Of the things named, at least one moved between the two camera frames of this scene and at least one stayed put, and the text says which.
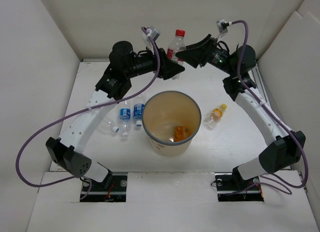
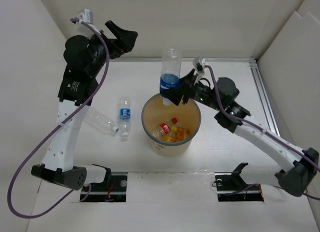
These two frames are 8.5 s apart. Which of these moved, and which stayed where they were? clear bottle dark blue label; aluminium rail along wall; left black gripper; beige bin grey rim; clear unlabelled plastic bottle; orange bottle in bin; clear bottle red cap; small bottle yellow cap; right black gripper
Moved: clear bottle dark blue label; right black gripper; left black gripper; clear bottle red cap; small bottle yellow cap
Stayed: clear unlabelled plastic bottle; aluminium rail along wall; orange bottle in bin; beige bin grey rim
